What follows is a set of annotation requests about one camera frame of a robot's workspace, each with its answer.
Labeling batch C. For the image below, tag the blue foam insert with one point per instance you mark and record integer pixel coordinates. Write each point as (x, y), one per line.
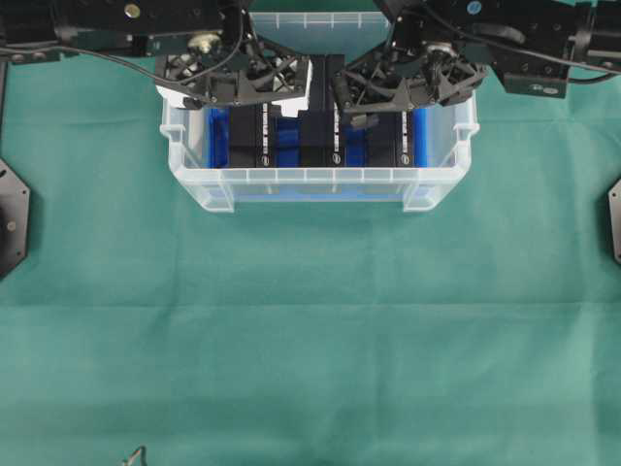
(215, 151)

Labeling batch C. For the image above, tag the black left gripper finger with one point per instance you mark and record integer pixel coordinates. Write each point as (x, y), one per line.
(273, 73)
(217, 88)

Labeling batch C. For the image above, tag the green table cloth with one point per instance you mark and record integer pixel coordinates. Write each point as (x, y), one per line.
(484, 332)

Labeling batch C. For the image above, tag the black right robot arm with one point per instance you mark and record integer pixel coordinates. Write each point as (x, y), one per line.
(535, 48)

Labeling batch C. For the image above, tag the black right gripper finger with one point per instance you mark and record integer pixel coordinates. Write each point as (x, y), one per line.
(369, 86)
(445, 83)

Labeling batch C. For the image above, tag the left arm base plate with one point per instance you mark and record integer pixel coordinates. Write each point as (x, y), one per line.
(15, 204)

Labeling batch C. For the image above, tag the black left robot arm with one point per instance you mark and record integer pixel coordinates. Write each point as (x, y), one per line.
(121, 32)

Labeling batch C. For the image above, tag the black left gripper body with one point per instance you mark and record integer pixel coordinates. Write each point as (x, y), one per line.
(181, 55)

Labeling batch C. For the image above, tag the clear plastic storage case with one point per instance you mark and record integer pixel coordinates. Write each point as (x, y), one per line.
(449, 130)

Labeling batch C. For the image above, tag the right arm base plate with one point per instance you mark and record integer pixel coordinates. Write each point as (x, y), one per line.
(615, 218)

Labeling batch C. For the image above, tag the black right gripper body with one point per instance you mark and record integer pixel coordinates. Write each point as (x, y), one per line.
(409, 57)

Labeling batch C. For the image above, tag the black realsense box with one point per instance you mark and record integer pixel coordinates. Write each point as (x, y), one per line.
(390, 141)
(320, 138)
(251, 137)

